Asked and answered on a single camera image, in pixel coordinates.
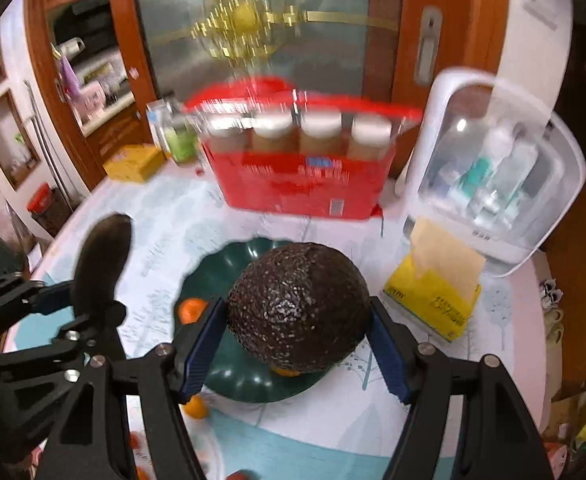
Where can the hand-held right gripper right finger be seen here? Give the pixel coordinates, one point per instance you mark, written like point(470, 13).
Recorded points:
point(390, 355)

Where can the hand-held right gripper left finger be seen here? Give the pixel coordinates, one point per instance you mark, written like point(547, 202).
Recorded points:
point(200, 350)

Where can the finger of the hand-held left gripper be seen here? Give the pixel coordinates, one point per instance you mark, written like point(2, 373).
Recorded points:
point(88, 335)
point(55, 297)

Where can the brown overripe banana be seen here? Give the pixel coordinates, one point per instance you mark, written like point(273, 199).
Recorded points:
point(100, 255)

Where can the dark green scalloped plate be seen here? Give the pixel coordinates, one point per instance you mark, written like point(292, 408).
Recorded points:
point(215, 267)

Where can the dark avocado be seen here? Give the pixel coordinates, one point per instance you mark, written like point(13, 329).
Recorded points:
point(298, 300)

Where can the tangerine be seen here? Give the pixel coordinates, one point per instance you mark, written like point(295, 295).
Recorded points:
point(193, 310)
point(195, 406)

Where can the yellow tissue box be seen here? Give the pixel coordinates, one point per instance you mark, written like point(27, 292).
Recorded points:
point(433, 300)

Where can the small yellow orange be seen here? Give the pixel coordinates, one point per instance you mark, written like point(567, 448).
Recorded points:
point(285, 372)

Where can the red lid storage bin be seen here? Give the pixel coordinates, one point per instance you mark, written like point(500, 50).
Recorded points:
point(40, 197)

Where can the red cherry tomato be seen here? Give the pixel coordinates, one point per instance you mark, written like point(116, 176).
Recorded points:
point(240, 475)

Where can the yellow cardboard box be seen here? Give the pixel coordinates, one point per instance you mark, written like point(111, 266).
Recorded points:
point(133, 162)

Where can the wooden kitchen cabinet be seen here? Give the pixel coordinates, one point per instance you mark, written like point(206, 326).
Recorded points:
point(118, 125)

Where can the red paper cup package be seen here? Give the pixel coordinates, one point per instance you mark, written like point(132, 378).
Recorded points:
point(298, 185)

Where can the pink box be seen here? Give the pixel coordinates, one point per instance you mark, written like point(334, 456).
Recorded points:
point(92, 101)

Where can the teal cosmetic bottle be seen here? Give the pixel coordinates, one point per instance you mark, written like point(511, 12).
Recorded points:
point(478, 175)

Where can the white blue carton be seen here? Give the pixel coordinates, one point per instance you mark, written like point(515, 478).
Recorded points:
point(157, 125)

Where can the green label bottle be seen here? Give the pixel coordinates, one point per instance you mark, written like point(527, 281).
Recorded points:
point(183, 142)

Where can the brown board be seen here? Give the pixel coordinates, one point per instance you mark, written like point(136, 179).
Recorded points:
point(583, 260)

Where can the white lid jar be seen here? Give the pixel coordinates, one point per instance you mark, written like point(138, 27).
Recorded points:
point(321, 130)
point(370, 135)
point(229, 132)
point(273, 130)

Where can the purple hanging cloth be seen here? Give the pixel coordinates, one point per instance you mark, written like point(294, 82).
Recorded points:
point(69, 77)

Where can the white cosmetic storage box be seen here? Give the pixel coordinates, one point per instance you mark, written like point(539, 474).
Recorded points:
point(438, 105)

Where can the glass door with gold ornament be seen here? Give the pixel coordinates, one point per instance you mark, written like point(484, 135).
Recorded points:
point(183, 20)

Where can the white refrigerator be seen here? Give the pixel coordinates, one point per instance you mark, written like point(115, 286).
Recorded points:
point(533, 35)

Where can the wooden wall niche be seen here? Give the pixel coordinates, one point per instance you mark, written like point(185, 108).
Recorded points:
point(8, 140)

